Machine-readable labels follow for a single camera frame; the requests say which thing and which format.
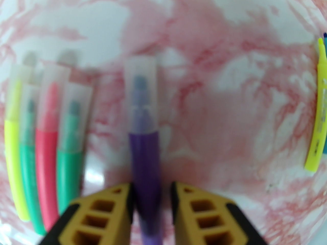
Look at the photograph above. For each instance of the purple marker pen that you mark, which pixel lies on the purple marker pen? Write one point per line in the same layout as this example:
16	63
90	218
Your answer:
145	162

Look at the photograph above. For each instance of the pink marker pen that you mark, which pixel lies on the pink marker pen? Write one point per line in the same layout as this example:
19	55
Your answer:
46	162

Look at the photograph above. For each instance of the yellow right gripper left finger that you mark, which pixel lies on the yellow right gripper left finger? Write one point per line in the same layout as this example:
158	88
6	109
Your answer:
102	218

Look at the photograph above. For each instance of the green marker pen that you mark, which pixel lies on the green marker pen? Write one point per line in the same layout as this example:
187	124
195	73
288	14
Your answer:
29	175
69	167

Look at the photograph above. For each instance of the blue marker pen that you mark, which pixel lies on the blue marker pen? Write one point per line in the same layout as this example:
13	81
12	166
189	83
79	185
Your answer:
325	85

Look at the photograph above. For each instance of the yellow marker pen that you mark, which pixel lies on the yellow marker pen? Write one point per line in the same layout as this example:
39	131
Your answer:
14	162
318	124

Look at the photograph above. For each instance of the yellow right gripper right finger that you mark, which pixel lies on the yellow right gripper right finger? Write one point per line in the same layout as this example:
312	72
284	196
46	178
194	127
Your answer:
204	218

